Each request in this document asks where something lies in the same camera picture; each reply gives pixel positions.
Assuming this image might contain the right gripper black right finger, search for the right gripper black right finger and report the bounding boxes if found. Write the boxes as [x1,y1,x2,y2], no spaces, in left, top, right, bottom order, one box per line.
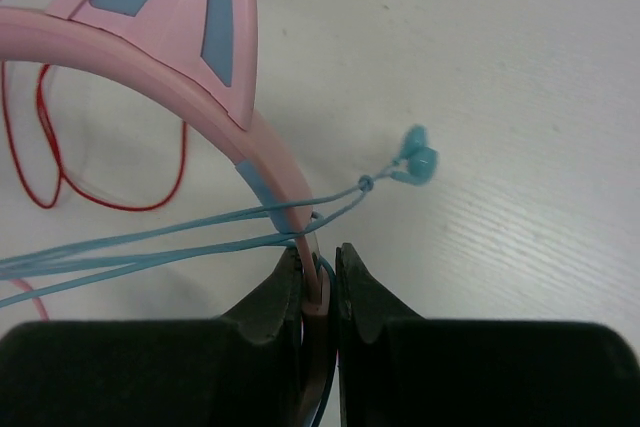
[336,244,639,426]

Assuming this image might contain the pink headphone cable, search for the pink headphone cable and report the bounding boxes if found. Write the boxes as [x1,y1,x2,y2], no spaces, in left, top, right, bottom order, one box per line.
[9,276,51,323]

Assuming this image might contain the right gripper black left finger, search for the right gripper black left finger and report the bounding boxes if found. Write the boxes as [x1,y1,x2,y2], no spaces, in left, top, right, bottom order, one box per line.
[1,248,302,426]

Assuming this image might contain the blue pink cat-ear headphones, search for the blue pink cat-ear headphones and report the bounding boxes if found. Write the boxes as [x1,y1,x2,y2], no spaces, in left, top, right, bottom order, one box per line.
[1,0,334,426]

